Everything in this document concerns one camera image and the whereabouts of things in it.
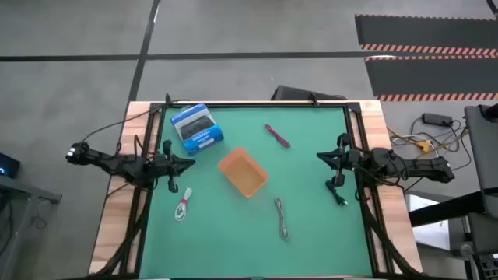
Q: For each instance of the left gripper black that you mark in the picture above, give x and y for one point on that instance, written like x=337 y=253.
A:
x=170 y=165

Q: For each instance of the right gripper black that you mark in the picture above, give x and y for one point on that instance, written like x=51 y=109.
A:
x=348 y=160

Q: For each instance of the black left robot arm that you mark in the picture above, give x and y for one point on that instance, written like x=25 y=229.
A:
x=116 y=163

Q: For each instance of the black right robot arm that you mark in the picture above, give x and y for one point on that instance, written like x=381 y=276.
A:
x=420 y=167

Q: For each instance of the blue game controller box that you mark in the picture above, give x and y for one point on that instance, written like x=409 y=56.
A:
x=196 y=130

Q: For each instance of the orange translucent plastic bin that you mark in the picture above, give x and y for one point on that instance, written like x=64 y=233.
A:
x=243 y=173

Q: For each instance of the black chair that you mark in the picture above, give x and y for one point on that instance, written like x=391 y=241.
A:
x=295 y=93

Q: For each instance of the yellow connector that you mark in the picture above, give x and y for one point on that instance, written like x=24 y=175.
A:
x=424 y=146

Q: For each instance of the black power adapter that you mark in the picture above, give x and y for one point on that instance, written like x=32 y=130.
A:
x=437 y=119

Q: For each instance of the white paper sheet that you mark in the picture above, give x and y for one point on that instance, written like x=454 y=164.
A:
x=428 y=229

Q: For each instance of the black hazard-striped floor mat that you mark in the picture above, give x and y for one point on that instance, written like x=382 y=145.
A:
x=424 y=31
x=432 y=75

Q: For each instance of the grey side table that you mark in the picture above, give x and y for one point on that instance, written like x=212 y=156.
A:
x=19 y=190

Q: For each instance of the black device with blue light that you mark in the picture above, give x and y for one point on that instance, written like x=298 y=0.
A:
x=8 y=165

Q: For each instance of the black aluminium table frame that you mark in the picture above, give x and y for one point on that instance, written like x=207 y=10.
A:
x=233 y=105

